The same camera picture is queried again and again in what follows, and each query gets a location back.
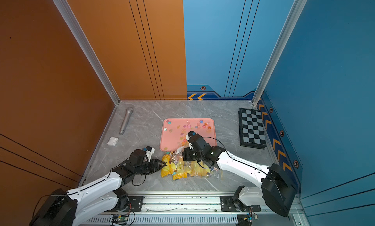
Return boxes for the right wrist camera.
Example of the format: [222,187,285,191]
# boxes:
[186,131,196,150]

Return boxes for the pink plastic tray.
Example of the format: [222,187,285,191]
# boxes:
[159,118,217,152]

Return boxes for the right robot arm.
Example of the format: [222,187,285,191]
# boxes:
[182,131,297,217]

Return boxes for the yellow duck ziploc bag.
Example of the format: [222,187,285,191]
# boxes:
[189,161,224,180]
[161,149,184,178]
[172,164,191,180]

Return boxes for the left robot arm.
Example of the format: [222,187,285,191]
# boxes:
[29,146,166,226]

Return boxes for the black white chessboard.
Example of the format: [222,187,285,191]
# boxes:
[238,108,267,150]

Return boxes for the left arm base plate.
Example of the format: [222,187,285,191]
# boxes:
[107,196,144,212]

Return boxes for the right green circuit board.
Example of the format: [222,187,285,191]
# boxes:
[236,215,253,226]

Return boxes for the right aluminium corner post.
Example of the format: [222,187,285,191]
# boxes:
[252,0,308,107]

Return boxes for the left aluminium corner post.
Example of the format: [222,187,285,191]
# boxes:
[52,0,121,106]

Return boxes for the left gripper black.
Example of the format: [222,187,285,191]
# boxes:
[134,158,167,176]

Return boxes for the green circuit board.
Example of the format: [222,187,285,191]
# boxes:
[111,215,129,226]
[236,215,253,226]

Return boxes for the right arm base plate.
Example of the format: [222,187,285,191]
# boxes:
[220,195,261,212]

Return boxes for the left green circuit board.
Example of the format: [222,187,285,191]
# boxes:
[111,215,129,226]

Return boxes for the silver microphone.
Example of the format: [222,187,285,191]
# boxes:
[119,107,133,135]

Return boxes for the aluminium front rail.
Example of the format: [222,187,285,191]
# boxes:
[60,193,305,215]

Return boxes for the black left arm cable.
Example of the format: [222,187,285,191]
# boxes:
[32,164,147,218]

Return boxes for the white earbuds case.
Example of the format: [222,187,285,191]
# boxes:
[107,137,119,146]

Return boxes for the aluminium corner post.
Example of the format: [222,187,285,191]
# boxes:
[52,0,121,106]
[252,0,308,107]

